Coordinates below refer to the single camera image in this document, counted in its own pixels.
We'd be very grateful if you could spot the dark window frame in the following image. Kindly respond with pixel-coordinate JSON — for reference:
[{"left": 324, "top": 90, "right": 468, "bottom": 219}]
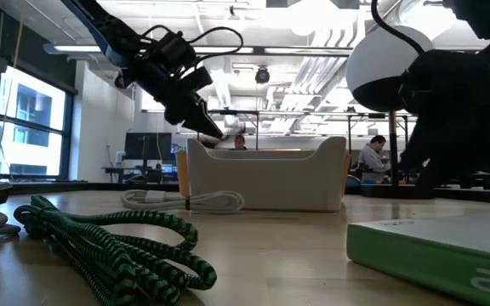
[{"left": 0, "top": 63, "right": 76, "bottom": 182}]

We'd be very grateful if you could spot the black round ceiling speaker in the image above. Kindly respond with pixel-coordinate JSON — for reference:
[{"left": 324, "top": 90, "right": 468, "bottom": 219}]
[
  {"left": 254, "top": 66, "right": 271, "bottom": 85},
  {"left": 113, "top": 71, "right": 132, "bottom": 90}
]

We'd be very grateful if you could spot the black computer monitor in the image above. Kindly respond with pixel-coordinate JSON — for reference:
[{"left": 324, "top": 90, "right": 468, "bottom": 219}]
[{"left": 124, "top": 132, "right": 174, "bottom": 162}]

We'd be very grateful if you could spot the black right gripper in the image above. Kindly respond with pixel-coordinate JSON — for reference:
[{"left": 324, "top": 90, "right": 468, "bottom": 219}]
[{"left": 399, "top": 48, "right": 490, "bottom": 190}]

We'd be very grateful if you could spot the white Acer box green edge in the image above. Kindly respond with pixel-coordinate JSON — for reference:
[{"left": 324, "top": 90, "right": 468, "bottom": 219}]
[{"left": 345, "top": 210, "right": 490, "bottom": 306}]

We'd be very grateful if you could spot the white pendant ceiling lamp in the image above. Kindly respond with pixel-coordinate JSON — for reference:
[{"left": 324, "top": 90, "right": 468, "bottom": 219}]
[{"left": 222, "top": 6, "right": 247, "bottom": 36}]

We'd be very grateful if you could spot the person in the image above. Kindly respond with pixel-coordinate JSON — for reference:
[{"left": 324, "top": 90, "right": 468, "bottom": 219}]
[
  {"left": 229, "top": 133, "right": 248, "bottom": 151},
  {"left": 357, "top": 134, "right": 394, "bottom": 184}
]

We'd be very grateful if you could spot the green black braided cable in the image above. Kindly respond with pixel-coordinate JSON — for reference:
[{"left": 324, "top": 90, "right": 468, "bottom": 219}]
[{"left": 14, "top": 194, "right": 219, "bottom": 306}]

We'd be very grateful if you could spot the grey plastic bin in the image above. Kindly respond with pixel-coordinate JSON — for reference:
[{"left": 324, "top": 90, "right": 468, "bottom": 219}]
[{"left": 186, "top": 135, "right": 348, "bottom": 213}]

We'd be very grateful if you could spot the yellow hanging cable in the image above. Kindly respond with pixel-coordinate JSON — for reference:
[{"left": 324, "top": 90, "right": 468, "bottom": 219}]
[{"left": 0, "top": 0, "right": 27, "bottom": 171}]

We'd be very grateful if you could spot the white cable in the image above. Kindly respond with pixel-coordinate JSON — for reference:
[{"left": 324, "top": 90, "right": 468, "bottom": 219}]
[{"left": 120, "top": 189, "right": 245, "bottom": 215}]

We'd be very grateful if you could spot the dark office desk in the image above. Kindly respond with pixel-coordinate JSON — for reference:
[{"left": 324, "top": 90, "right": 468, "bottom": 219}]
[{"left": 102, "top": 166, "right": 176, "bottom": 184}]

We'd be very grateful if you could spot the long ceiling light bar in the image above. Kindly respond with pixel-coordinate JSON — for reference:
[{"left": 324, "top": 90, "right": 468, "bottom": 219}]
[{"left": 43, "top": 42, "right": 355, "bottom": 56}]

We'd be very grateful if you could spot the yellow plastic bin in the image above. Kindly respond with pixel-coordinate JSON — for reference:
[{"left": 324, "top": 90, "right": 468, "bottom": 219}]
[{"left": 174, "top": 150, "right": 191, "bottom": 199}]

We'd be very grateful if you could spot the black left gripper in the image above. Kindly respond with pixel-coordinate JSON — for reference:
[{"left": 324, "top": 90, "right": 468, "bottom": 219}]
[{"left": 132, "top": 46, "right": 225, "bottom": 140}]

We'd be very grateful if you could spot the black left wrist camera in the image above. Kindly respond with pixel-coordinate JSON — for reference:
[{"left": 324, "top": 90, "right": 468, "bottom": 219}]
[{"left": 153, "top": 30, "right": 198, "bottom": 65}]

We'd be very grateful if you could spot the orange plastic bin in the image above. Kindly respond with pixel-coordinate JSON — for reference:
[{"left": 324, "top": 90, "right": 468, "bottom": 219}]
[{"left": 341, "top": 152, "right": 352, "bottom": 196}]

